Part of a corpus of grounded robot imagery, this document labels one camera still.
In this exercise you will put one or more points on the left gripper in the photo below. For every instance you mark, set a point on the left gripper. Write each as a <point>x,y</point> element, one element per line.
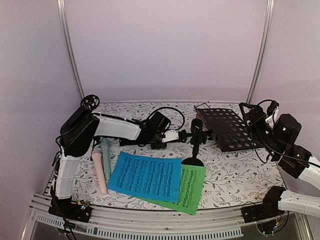
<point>156,147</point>

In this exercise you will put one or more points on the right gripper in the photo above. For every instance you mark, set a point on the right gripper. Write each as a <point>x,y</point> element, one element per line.
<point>256,111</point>

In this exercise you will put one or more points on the black music stand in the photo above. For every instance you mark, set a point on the black music stand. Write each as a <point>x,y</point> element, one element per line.
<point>222,124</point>

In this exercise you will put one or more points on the blue paper sheet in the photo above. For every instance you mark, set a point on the blue paper sheet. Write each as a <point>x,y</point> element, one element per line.
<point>150,178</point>

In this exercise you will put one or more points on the black round base mic stand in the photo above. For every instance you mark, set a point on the black round base mic stand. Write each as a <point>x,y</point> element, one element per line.
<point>198,137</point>

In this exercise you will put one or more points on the green paper sheet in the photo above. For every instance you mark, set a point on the green paper sheet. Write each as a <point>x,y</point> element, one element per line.
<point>190,190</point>

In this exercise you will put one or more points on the mint green toy microphone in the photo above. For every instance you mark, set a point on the mint green toy microphone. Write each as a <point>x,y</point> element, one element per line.
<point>106,161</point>

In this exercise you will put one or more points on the beige toy microphone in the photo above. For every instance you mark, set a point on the beige toy microphone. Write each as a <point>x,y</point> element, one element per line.
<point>97,160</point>

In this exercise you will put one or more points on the black shock mount tripod stand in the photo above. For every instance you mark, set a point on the black shock mount tripod stand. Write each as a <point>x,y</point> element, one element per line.
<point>92,101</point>

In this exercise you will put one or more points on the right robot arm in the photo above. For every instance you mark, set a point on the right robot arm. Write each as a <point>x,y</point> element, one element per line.
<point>277,133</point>

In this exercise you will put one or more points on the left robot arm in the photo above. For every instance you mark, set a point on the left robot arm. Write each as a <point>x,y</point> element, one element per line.
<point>83,131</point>

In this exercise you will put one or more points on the floral table mat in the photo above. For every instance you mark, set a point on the floral table mat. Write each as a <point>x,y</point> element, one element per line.
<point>232,178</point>

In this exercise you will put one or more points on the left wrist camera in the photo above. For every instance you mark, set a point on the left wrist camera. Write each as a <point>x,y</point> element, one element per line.
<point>169,136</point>

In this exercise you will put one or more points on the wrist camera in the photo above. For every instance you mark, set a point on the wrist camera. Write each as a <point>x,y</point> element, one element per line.
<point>272,113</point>
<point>169,136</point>

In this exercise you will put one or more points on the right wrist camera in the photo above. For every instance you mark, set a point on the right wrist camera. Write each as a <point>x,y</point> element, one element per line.
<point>272,113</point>

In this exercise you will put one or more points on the aluminium front rail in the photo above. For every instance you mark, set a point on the aluminium front rail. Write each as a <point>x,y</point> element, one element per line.
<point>123,224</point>

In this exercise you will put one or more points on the right aluminium frame post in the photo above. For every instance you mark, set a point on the right aluminium frame post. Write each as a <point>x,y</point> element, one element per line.
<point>262,49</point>

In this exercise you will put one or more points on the aluminium frame post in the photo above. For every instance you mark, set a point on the aluminium frame post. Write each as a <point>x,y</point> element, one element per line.
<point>262,49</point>
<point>62,13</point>

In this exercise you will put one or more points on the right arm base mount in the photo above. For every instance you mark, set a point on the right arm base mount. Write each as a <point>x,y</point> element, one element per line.
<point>260,212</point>

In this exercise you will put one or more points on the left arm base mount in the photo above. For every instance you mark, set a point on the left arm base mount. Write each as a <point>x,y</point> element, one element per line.
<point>69,210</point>

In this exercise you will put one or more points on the left aluminium frame post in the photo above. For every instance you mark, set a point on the left aluminium frame post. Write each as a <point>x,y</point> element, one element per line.
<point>62,13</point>

